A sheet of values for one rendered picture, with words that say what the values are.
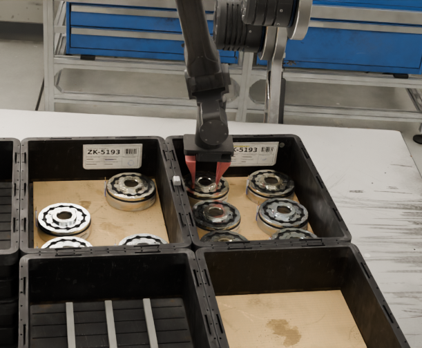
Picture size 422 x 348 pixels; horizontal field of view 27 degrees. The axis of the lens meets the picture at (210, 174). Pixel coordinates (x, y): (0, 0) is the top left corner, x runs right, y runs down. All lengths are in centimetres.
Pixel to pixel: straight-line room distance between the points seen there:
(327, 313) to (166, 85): 272
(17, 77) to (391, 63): 173
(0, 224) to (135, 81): 253
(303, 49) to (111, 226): 211
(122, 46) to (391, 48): 114
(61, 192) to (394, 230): 78
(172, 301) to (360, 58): 236
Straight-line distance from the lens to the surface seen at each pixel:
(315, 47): 371
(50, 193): 184
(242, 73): 370
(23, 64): 436
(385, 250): 201
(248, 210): 182
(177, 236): 162
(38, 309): 155
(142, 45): 366
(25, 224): 160
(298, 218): 177
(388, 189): 223
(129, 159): 186
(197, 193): 180
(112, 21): 362
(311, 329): 155
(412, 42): 379
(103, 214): 178
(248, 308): 157
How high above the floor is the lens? 184
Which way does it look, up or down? 32 degrees down
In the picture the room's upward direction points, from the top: 6 degrees clockwise
